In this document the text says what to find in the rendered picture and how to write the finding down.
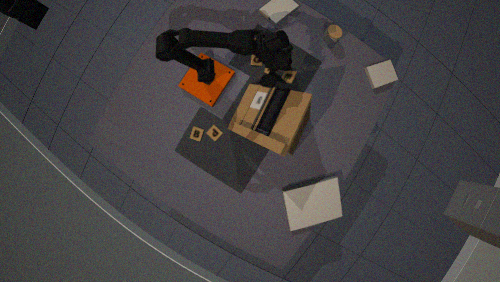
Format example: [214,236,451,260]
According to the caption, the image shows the white paper label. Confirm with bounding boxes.
[250,91,268,110]

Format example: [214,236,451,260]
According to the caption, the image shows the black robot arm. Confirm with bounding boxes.
[155,28,292,85]

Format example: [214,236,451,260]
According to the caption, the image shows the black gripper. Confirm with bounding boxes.
[258,44,293,89]

